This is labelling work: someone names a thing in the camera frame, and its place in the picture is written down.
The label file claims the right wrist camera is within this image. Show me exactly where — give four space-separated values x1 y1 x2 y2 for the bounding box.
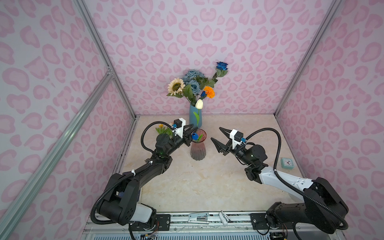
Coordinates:
230 129 247 150

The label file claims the yellow tulip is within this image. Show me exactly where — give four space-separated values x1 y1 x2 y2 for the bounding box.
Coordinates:
156 124 173 139

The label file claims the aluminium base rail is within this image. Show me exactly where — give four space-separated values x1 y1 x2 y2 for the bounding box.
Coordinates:
80 212 346 240

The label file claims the orange carnation stem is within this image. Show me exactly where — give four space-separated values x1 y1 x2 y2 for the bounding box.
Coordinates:
203 86 216 99

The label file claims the dusty blue rose bouquet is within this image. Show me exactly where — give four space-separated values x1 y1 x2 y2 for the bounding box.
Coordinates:
182 70 210 106

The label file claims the red glass vase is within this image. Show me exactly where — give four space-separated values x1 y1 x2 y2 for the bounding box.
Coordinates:
190 129 207 161

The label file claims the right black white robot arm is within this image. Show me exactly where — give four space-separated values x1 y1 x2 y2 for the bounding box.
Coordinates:
211 128 349 234

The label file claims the blue rose stem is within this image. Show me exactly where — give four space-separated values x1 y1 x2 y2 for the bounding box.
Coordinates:
208 62 228 88

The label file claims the cream sunflower stem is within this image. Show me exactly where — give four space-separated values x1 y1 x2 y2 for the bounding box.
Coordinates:
167 78 196 106

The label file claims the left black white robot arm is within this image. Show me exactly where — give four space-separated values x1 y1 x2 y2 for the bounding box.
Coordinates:
90 122 198 229

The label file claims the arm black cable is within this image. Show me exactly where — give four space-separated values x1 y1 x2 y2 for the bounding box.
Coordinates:
245 127 349 231
140 121 175 154

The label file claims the dark blue tulip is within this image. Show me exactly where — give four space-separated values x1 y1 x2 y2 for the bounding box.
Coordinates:
192 133 204 143
200 91 208 100

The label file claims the teal ceramic vase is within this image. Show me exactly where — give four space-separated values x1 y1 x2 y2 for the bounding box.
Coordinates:
189 105 203 128

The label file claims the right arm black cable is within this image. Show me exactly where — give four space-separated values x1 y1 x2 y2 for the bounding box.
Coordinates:
245 127 349 231

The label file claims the white tulip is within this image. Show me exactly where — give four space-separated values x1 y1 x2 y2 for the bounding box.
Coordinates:
193 99 204 128

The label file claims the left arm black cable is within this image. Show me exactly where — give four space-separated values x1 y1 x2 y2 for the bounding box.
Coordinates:
140 121 175 154

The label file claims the small teal clock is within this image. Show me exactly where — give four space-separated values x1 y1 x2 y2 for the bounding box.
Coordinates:
281 158 295 170

